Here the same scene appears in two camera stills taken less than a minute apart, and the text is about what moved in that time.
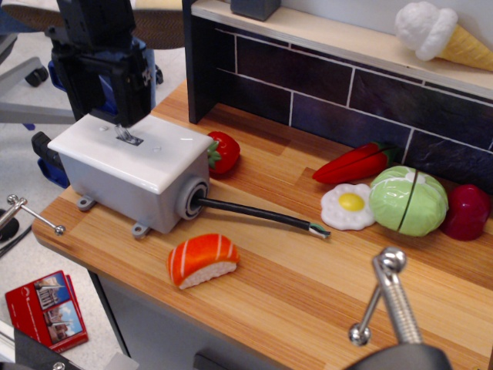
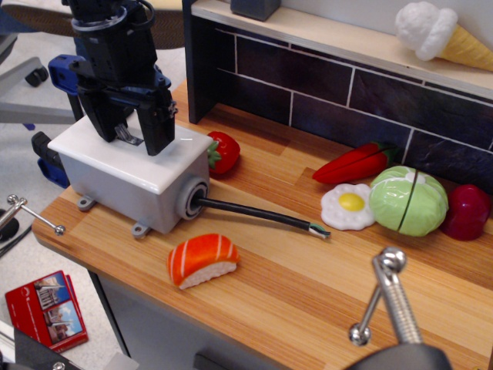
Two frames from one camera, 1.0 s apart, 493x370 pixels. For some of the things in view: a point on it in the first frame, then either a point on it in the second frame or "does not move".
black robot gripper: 91,29 -> 121,68
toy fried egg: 347,206 does not move
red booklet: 47,311 does not move
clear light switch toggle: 123,135 does not move
